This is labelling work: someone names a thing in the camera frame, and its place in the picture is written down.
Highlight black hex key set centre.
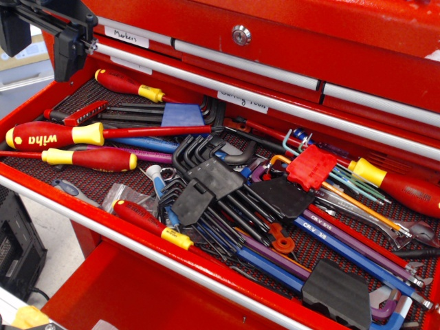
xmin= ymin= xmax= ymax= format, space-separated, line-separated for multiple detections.
xmin=172 ymin=135 xmax=278 ymax=247

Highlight red yellow screwdriver top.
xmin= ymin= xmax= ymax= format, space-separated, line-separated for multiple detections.
xmin=94 ymin=69 xmax=179 ymax=103

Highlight blue pen tool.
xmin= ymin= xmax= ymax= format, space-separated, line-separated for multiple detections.
xmin=109 ymin=137 xmax=179 ymax=153

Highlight black holder front right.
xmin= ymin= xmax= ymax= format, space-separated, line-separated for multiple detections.
xmin=301 ymin=259 xmax=372 ymax=329

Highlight black holder middle right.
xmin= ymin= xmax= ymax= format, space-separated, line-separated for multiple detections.
xmin=250 ymin=177 xmax=315 ymax=221

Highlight lock cylinder silver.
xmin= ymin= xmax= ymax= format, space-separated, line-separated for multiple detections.
xmin=232 ymin=25 xmax=252 ymax=46

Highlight red bit holder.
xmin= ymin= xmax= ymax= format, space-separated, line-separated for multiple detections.
xmin=43 ymin=100 xmax=108 ymax=127

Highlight orange hex key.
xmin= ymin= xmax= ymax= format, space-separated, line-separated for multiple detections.
xmin=269 ymin=155 xmax=411 ymax=237

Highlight red yellow screwdriver left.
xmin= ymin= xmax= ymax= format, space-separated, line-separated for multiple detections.
xmin=1 ymin=147 xmax=138 ymax=173

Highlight black hex key set small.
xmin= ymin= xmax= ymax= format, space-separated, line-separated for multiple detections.
xmin=161 ymin=178 xmax=243 ymax=260

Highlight red yellow screwdriver front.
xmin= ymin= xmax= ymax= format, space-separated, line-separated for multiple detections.
xmin=111 ymin=199 xmax=221 ymax=265

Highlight purple hex key long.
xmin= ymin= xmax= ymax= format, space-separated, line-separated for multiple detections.
xmin=302 ymin=208 xmax=432 ymax=288

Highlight white label cutting tools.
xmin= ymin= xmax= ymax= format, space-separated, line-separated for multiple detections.
xmin=217 ymin=91 xmax=269 ymax=113

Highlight purple pen tool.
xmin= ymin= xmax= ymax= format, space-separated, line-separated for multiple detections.
xmin=78 ymin=144 xmax=172 ymax=164

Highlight yellow object bottom left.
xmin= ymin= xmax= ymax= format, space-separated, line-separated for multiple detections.
xmin=12 ymin=305 xmax=50 ymax=329

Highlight red yellow screwdriver right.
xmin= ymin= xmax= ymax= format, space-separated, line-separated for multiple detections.
xmin=245 ymin=120 xmax=439 ymax=218

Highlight blue hex key holder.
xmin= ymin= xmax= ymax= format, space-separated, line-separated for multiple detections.
xmin=161 ymin=102 xmax=205 ymax=127

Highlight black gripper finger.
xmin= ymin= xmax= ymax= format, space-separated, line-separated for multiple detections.
xmin=54 ymin=27 xmax=97 ymax=82
xmin=1 ymin=7 xmax=32 ymax=57

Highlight black holder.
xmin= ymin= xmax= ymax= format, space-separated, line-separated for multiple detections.
xmin=250 ymin=177 xmax=315 ymax=221
xmin=301 ymin=259 xmax=372 ymax=329

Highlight large wiha red yellow screwdriver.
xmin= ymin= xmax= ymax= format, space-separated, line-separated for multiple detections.
xmin=5 ymin=121 xmax=223 ymax=151

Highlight adjustable wrench silver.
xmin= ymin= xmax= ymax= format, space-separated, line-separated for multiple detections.
xmin=314 ymin=187 xmax=440 ymax=250

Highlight open red drawer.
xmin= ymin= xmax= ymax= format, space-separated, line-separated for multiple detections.
xmin=1 ymin=51 xmax=439 ymax=329

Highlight red hex key holder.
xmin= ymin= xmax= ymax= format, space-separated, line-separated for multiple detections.
xmin=286 ymin=145 xmax=337 ymax=192

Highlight blue hex key long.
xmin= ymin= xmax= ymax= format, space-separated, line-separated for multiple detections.
xmin=294 ymin=217 xmax=439 ymax=311

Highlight black device on floor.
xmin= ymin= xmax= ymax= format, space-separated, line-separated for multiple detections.
xmin=1 ymin=186 xmax=47 ymax=300

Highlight grey blue handle tool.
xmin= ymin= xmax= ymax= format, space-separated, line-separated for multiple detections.
xmin=51 ymin=179 xmax=101 ymax=208

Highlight white label markers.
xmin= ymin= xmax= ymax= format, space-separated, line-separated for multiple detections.
xmin=104 ymin=26 xmax=149 ymax=49

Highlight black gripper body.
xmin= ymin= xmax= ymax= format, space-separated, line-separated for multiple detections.
xmin=1 ymin=0 xmax=98 ymax=34

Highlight red tool chest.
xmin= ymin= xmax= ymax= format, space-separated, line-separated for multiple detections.
xmin=87 ymin=1 xmax=439 ymax=157

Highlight clear plastic bag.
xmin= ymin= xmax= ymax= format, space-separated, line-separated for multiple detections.
xmin=102 ymin=184 xmax=158 ymax=216

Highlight orange plastic clip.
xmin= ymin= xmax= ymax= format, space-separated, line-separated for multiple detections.
xmin=267 ymin=222 xmax=295 ymax=254

